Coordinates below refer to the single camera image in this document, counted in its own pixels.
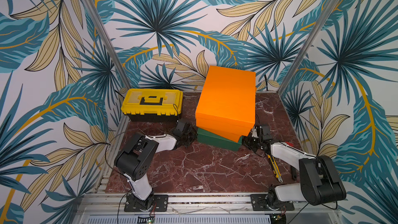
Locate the large orange shoebox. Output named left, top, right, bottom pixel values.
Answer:
left=196, top=117, right=255, bottom=143

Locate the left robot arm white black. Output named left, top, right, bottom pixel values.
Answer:
left=114, top=119, right=198, bottom=212

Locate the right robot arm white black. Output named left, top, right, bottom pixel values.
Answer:
left=242, top=125, right=347, bottom=211

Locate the green shoebox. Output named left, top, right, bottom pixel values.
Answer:
left=197, top=128, right=242, bottom=151

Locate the yellow utility knife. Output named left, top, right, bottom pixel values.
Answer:
left=267, top=155, right=283, bottom=183

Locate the red pipe wrench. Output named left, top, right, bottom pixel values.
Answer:
left=285, top=141, right=297, bottom=181

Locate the yellow black toolbox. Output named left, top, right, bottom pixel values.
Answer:
left=121, top=89, right=183, bottom=122

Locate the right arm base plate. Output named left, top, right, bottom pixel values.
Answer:
left=250, top=194, right=295, bottom=211

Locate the white slotted cable duct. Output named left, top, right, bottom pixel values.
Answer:
left=83, top=214, right=271, bottom=224

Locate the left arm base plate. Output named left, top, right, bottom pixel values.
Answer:
left=124, top=195, right=169, bottom=213

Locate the front aluminium rail frame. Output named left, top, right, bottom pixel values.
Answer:
left=72, top=192, right=342, bottom=224

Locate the left aluminium corner post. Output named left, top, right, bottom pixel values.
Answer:
left=82, top=0, right=132, bottom=89

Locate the aluminium corner post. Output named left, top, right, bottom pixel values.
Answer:
left=277, top=0, right=339, bottom=96
left=82, top=0, right=132, bottom=89

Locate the right aluminium corner post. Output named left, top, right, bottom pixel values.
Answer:
left=277, top=0, right=339, bottom=96

